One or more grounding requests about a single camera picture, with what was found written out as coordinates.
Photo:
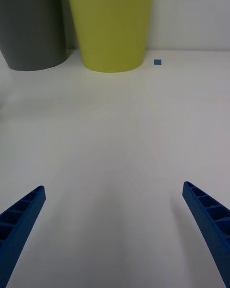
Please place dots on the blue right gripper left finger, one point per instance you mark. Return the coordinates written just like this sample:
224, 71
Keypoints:
21, 220

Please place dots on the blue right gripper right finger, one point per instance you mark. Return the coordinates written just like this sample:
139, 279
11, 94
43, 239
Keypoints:
210, 223

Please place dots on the grey plastic waste bin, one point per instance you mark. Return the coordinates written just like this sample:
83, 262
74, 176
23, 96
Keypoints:
31, 28

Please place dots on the yellow-green plastic waste bin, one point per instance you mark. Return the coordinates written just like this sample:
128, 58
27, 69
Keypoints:
110, 28

